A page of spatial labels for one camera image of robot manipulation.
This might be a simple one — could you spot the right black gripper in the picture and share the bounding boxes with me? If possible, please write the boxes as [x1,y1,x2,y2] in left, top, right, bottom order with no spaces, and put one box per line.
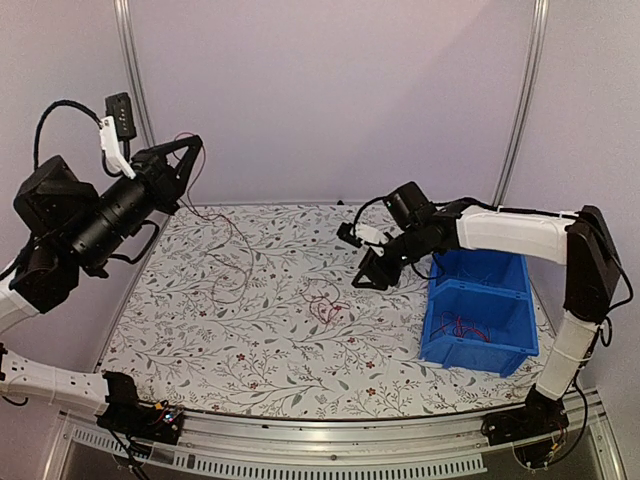
[351,225,428,292]

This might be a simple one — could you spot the dark red cable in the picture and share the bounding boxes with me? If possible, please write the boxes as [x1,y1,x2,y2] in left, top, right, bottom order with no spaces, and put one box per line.
[174,132,256,305]

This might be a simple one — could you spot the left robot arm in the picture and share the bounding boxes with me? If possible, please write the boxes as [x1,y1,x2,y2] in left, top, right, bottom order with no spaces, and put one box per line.
[1,135,203,434]

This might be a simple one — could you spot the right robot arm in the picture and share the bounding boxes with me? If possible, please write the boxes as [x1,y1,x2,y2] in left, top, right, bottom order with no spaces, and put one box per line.
[338,182,635,436]

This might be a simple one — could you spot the blue three-compartment bin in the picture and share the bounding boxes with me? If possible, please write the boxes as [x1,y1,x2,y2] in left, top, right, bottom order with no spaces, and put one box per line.
[419,250,539,378]

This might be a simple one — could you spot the floral table mat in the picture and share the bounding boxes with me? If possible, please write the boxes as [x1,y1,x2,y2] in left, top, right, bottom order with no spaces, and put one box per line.
[102,205,554,419]

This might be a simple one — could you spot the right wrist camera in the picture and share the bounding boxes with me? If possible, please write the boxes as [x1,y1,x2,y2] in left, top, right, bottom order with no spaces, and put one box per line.
[337,222,390,257]

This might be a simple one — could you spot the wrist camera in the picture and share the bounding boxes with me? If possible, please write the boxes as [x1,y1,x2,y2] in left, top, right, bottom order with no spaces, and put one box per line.
[337,222,390,257]
[99,92,137,179]

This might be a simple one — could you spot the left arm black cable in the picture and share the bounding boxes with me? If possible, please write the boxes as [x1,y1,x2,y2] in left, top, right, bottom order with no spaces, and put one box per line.
[32,99,161,266]

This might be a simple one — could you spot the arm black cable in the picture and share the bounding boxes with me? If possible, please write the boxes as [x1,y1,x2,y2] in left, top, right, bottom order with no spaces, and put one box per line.
[352,195,446,281]
[32,99,161,266]

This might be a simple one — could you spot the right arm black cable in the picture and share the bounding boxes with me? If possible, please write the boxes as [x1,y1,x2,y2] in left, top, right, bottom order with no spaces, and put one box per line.
[352,195,446,281]

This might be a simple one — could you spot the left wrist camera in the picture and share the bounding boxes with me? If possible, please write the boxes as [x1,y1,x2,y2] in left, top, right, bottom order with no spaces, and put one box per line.
[99,92,137,179]

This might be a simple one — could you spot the left aluminium frame post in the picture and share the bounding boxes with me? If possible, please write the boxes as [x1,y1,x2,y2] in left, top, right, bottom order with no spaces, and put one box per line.
[113,0,156,148]

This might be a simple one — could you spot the aluminium frame post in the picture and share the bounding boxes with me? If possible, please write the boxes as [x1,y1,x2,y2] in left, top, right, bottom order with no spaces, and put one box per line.
[113,0,156,148]
[492,0,549,206]

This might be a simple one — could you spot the aluminium front rail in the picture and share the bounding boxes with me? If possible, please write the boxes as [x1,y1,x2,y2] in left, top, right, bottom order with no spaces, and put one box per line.
[44,389,629,479]

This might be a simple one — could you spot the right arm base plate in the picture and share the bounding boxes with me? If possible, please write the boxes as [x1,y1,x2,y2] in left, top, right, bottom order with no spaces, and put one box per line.
[480,407,569,446]

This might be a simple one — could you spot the right aluminium frame post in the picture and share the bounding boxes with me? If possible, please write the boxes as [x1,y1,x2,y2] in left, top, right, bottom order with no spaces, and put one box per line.
[492,0,549,206]

